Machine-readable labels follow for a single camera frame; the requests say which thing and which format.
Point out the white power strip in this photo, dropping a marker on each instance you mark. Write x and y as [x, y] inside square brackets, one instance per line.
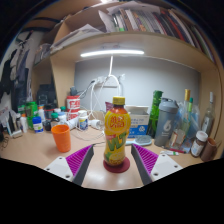
[106, 81]

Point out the green plastic container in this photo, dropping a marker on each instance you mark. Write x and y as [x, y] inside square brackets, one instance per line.
[32, 113]

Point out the flat round red coaster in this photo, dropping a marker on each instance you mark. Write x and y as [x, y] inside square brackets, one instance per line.
[116, 168]

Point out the red and green pen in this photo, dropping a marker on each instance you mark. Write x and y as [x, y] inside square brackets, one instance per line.
[171, 153]

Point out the white light bar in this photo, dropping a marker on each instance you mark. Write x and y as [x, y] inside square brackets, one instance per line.
[111, 53]

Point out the wooden shelf unit with books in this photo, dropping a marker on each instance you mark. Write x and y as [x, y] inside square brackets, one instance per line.
[133, 41]

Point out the magenta snack pouch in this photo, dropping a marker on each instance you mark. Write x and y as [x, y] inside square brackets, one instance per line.
[108, 106]

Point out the grey shaker bottle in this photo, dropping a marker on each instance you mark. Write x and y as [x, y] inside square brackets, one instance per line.
[165, 123]

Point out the yellow-labelled drink bottle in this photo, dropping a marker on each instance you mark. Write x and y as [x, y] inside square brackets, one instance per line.
[116, 133]

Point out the dark green bottle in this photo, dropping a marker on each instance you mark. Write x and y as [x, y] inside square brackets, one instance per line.
[155, 110]

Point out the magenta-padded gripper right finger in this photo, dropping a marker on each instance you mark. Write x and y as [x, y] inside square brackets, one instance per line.
[163, 166]

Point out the small white pill bottle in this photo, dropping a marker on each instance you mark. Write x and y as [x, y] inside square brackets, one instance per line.
[83, 120]

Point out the grey-blue hairbrush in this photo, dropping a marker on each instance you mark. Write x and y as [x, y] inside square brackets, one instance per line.
[141, 140]

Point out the white bottle with blue label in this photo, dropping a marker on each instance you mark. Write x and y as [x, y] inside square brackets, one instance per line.
[37, 125]

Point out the red and white canister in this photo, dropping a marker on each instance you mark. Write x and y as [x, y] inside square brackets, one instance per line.
[73, 105]

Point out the orange plastic cup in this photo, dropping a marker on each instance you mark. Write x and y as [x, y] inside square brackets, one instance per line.
[61, 138]

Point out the black box device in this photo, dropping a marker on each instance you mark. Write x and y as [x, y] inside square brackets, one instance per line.
[46, 95]

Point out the brown mug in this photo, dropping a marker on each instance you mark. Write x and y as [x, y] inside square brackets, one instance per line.
[210, 150]

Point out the clear bottle with yellow cap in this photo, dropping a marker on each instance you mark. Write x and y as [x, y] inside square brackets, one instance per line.
[182, 126]

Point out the brown jar with white lid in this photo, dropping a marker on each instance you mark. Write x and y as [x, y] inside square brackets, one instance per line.
[198, 145]

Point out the hanging dark clothes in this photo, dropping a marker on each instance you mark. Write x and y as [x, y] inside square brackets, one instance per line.
[15, 76]

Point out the tall clear glass bottle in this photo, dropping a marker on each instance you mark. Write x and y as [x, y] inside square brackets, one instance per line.
[208, 116]

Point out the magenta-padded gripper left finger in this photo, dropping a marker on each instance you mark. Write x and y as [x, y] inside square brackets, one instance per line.
[61, 166]

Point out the white and blue tissue box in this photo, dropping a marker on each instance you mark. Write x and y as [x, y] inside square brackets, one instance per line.
[138, 120]

